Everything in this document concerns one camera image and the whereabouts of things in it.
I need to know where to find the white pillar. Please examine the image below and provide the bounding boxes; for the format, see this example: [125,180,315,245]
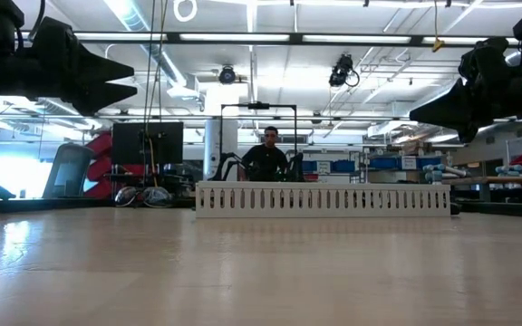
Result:
[203,118,239,182]

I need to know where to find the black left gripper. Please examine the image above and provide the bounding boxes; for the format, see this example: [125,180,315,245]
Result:
[0,16,139,117]

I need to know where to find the white storage shelf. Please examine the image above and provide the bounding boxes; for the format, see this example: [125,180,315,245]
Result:
[295,149,446,185]

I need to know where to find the pale blue roll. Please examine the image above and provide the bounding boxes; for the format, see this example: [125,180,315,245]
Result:
[495,165,522,178]

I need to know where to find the pale blue rolls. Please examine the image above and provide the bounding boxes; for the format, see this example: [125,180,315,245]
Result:
[422,163,473,185]

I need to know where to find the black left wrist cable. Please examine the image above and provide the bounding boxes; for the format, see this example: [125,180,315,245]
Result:
[14,0,47,49]

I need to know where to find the clear safety glasses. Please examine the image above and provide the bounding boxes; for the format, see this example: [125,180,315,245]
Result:
[114,185,175,209]

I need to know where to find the person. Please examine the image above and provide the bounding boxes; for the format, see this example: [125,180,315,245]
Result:
[237,126,290,183]

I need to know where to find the black overhead frame beam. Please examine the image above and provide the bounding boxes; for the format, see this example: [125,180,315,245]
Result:
[15,30,522,50]

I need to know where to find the yellow hanging hook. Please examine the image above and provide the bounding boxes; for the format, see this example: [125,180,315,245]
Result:
[430,0,447,53]

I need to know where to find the yellow hanging cable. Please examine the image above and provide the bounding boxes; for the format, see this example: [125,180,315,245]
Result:
[149,135,158,187]

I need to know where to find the black round ceiling camera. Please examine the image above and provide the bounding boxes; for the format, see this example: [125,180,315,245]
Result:
[217,65,237,86]

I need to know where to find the grey office chair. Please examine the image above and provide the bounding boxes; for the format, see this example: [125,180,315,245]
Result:
[0,142,98,201]

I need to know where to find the white ring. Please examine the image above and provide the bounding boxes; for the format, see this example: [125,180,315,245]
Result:
[172,0,198,24]

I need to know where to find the red machine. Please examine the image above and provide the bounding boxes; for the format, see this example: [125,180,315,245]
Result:
[82,130,147,200]

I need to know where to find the black monitor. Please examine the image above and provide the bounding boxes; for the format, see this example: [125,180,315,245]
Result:
[111,121,184,167]

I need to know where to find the wooden workbench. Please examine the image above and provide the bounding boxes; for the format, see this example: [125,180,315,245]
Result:
[441,175,522,203]

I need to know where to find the white slotted cable duct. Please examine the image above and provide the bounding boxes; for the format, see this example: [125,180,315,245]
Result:
[195,180,452,219]

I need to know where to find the black overhead camera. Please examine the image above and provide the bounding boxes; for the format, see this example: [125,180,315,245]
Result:
[328,53,361,88]

